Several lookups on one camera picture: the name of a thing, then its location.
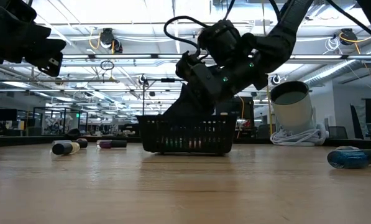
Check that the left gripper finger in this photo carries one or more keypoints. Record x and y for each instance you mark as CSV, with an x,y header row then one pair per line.
x,y
20,40
48,57

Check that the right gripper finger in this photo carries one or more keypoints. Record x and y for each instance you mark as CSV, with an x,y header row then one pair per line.
x,y
182,105
205,109

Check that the black slotted plastic basket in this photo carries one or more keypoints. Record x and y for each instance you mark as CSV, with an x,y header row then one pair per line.
x,y
186,135

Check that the purple nail polish bottle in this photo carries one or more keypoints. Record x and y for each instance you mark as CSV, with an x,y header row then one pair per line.
x,y
110,144

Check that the pale nail polish bottle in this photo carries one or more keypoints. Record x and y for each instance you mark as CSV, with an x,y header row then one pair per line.
x,y
82,143

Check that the yellow nail polish bottle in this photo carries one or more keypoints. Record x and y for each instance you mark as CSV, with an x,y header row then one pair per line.
x,y
62,148

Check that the blue glitter nail polish bottle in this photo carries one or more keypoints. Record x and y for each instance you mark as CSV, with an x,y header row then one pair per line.
x,y
346,159

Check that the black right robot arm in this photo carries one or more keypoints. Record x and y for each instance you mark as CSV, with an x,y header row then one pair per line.
x,y
275,40

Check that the black cabinet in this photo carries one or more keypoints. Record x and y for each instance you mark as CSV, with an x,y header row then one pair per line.
x,y
245,109

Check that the small black ceiling reel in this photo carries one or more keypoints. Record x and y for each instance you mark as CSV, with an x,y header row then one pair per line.
x,y
276,79
142,80

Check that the white cylindrical canister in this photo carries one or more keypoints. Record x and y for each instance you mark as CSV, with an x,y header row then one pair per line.
x,y
292,115

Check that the dark slanted panel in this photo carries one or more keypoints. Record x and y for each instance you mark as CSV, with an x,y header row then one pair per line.
x,y
356,124

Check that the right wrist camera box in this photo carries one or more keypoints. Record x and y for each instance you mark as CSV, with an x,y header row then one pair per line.
x,y
189,65

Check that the black metal frame stand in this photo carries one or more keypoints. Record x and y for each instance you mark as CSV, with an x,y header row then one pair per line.
x,y
168,80

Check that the black aluminium table frame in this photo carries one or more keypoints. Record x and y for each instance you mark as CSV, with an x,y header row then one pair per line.
x,y
23,140

